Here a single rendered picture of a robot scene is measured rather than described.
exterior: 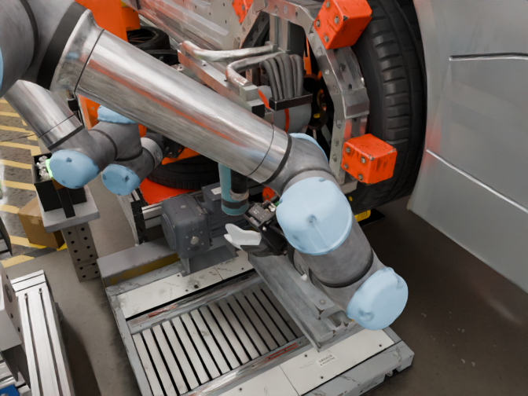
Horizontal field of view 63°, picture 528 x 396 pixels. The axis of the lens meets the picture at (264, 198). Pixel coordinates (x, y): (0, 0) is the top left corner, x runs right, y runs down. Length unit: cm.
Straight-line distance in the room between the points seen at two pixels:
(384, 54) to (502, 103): 27
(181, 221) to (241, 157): 99
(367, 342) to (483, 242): 78
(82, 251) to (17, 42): 150
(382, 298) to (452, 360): 122
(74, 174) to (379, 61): 63
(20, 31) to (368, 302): 42
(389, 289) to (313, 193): 14
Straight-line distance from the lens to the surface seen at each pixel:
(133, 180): 96
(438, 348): 173
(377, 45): 96
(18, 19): 44
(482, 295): 198
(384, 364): 153
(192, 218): 150
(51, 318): 155
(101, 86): 49
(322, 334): 148
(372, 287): 50
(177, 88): 50
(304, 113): 113
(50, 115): 84
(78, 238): 183
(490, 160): 83
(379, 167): 92
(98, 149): 86
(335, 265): 48
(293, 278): 152
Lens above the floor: 132
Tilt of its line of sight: 35 degrees down
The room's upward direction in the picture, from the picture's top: straight up
